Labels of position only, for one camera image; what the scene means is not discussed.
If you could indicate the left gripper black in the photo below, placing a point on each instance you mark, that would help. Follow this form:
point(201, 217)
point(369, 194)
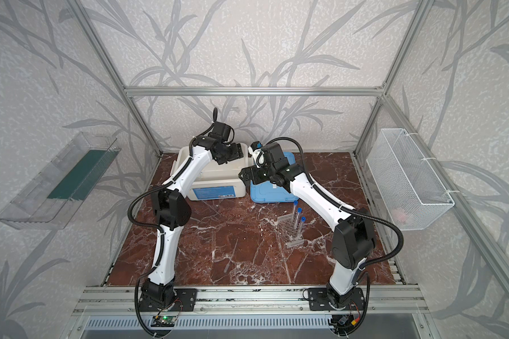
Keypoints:
point(232, 152)

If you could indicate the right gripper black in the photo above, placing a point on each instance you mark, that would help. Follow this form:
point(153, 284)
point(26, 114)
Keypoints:
point(249, 176)

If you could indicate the blue plastic bin lid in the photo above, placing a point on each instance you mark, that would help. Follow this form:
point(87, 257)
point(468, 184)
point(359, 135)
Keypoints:
point(270, 193)

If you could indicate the white plastic storage bin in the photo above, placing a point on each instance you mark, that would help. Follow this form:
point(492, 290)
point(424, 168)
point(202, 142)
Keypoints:
point(205, 179)

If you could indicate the clear acrylic test tube rack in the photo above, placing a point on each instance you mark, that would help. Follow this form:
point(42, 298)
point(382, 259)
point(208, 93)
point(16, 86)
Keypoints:
point(287, 233)

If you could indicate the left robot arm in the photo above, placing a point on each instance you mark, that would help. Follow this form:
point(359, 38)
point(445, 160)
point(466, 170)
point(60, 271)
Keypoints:
point(172, 212)

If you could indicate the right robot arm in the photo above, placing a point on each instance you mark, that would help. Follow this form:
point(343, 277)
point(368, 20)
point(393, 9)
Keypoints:
point(353, 230)

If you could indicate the pink item in basket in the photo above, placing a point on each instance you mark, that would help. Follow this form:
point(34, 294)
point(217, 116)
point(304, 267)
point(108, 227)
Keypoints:
point(400, 216)

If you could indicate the green circuit board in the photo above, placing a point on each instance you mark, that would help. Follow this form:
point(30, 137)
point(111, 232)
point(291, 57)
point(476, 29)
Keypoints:
point(163, 321)

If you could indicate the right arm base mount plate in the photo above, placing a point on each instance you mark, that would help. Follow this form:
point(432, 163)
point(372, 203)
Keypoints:
point(322, 300)

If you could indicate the white wire mesh basket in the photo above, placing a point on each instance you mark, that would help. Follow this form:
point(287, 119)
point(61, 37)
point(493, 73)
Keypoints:
point(406, 179)

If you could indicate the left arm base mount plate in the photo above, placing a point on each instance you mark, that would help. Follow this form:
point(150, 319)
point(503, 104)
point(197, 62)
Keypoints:
point(177, 300)

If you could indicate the clear acrylic wall shelf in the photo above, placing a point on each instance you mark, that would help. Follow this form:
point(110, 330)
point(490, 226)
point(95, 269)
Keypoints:
point(51, 199)

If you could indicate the aluminium front rail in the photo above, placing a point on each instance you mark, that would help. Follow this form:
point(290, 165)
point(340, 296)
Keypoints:
point(244, 299)

